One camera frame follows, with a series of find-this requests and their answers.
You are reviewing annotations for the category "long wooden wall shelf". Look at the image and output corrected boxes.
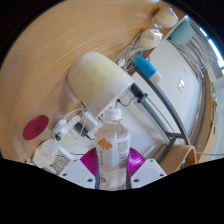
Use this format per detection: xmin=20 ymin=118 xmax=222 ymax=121
xmin=199 ymin=68 xmax=218 ymax=156

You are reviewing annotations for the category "grey metal desk frame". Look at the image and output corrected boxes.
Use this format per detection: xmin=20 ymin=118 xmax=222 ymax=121
xmin=131 ymin=68 xmax=206 ymax=159

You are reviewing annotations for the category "blue tube white cap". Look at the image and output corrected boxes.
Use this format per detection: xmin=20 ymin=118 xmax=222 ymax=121
xmin=129 ymin=53 xmax=164 ymax=85

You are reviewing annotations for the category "flat round red coaster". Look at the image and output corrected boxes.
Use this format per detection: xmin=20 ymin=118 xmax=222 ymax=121
xmin=22 ymin=115 xmax=50 ymax=141

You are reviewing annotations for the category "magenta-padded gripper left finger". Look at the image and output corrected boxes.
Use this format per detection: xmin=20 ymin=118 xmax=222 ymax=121
xmin=59 ymin=147 xmax=102 ymax=190

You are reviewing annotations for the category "round white wrapped bun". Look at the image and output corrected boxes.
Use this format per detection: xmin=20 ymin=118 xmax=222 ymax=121
xmin=153 ymin=7 xmax=179 ymax=29
xmin=138 ymin=27 xmax=164 ymax=49

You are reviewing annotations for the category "black charger plug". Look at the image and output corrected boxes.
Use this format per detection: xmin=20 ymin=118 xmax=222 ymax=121
xmin=73 ymin=121 xmax=92 ymax=140

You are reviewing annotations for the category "teal pillow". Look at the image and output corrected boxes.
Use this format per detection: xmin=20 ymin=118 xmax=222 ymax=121
xmin=169 ymin=20 xmax=195 ymax=46

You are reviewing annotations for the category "clear plastic water bottle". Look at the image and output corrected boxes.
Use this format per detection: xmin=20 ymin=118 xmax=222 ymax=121
xmin=94 ymin=108 xmax=132 ymax=192

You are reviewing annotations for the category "small black adapter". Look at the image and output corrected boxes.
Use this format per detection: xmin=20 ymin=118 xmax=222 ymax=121
xmin=130 ymin=83 xmax=149 ymax=103

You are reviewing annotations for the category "cream ceramic mug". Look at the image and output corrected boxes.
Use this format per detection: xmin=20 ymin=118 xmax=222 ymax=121
xmin=67 ymin=51 xmax=135 ymax=118

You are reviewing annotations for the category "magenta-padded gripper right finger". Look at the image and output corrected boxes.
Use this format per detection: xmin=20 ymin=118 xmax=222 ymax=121
xmin=125 ymin=147 xmax=168 ymax=188

